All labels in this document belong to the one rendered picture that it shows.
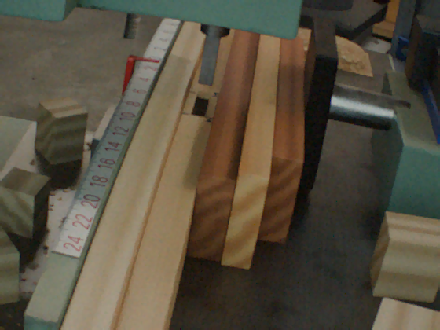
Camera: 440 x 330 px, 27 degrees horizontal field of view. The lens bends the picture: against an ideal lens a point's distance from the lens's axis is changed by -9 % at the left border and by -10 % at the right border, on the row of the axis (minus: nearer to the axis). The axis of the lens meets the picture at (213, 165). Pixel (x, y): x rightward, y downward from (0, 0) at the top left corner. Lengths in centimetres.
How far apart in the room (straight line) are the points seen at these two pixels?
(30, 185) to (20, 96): 228
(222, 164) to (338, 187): 14
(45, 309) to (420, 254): 23
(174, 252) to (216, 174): 7
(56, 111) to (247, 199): 34
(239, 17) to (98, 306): 24
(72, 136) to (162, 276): 40
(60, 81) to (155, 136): 258
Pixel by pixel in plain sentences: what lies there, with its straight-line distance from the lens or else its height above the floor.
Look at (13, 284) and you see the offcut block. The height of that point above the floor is 82.
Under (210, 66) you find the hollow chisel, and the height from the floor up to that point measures 96.
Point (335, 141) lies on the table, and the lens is 69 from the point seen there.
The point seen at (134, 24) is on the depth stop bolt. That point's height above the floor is 97.
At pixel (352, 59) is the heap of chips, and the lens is 85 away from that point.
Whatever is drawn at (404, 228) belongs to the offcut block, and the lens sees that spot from 52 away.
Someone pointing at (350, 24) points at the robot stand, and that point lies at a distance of 130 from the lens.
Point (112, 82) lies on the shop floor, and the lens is 313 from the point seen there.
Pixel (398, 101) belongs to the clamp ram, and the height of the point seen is 96.
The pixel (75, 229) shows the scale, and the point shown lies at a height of 96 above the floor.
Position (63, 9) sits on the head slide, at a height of 101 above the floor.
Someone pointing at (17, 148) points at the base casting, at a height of 80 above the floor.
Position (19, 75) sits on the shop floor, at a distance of 314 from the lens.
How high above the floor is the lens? 117
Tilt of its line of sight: 26 degrees down
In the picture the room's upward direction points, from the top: 10 degrees clockwise
